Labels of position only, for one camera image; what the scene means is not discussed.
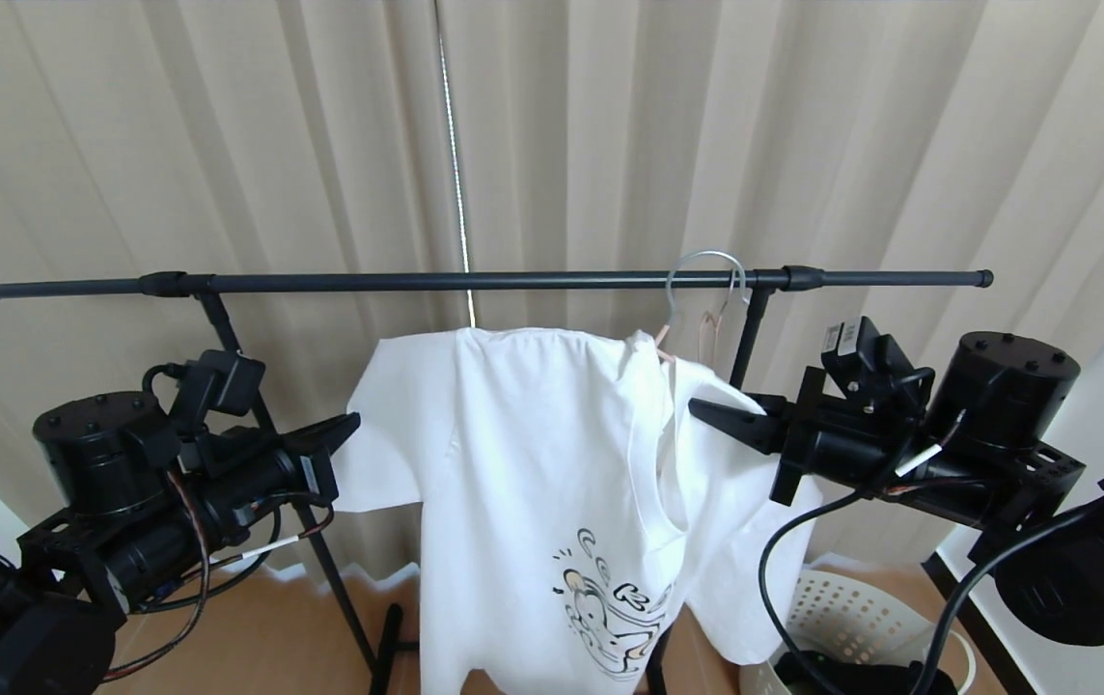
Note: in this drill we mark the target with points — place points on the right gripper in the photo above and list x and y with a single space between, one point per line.
832 444

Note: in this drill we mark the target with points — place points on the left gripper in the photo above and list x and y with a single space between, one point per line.
262 478

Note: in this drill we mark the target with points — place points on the pink clothes hanger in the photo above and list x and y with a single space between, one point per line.
706 333
697 255

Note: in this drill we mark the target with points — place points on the black knit garment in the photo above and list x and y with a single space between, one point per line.
861 676

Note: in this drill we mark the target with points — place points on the white printed T-shirt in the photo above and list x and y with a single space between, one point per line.
513 463

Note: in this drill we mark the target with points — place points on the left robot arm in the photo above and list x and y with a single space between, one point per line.
98 454

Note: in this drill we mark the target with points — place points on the white laundry basket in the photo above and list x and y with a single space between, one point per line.
851 608

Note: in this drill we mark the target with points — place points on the black clothes rack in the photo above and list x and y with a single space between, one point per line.
513 282

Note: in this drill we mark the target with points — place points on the beige curtain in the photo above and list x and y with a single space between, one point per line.
224 145

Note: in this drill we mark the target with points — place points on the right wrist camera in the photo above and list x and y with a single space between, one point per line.
866 362

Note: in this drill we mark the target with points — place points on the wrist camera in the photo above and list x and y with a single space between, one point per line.
219 381
866 362

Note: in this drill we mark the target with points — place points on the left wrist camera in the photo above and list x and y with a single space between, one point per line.
219 381

